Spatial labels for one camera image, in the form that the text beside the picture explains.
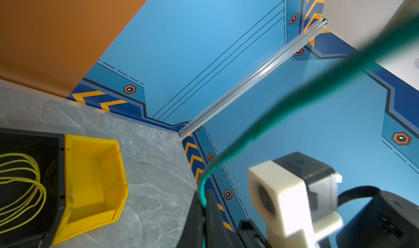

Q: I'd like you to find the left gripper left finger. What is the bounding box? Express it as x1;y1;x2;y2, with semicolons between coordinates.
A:
177;192;205;248

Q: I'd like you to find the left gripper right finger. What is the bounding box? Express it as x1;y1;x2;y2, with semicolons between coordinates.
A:
205;190;244;248

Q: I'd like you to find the green cable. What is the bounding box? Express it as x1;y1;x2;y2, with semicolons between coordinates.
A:
197;14;419;248

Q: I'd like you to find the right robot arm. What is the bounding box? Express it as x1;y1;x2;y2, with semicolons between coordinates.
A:
239;183;419;248

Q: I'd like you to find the yellow plastic bin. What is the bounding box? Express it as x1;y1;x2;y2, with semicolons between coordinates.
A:
52;135;129;245

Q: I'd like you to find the black plastic bin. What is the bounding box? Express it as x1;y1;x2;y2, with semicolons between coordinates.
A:
1;128;65;248

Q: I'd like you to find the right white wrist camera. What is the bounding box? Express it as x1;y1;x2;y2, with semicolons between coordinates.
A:
248;152;343;248

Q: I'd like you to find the right aluminium corner post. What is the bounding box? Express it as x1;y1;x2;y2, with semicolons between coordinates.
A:
178;17;328;140

